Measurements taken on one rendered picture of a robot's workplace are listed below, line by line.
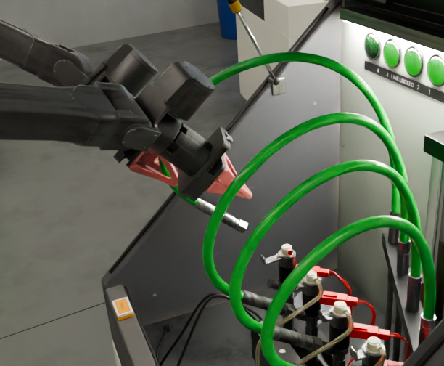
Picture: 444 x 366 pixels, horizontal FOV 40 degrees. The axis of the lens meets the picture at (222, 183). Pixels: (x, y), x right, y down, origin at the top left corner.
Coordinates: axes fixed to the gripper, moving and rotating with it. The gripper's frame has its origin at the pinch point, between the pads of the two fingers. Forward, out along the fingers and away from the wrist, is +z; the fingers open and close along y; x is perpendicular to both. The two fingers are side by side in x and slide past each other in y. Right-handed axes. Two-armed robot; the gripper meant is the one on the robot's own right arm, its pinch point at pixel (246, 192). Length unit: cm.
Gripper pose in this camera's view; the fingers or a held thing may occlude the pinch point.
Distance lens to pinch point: 92.6
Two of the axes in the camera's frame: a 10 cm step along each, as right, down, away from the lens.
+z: 7.6, 5.4, 3.6
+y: 6.4, -7.1, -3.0
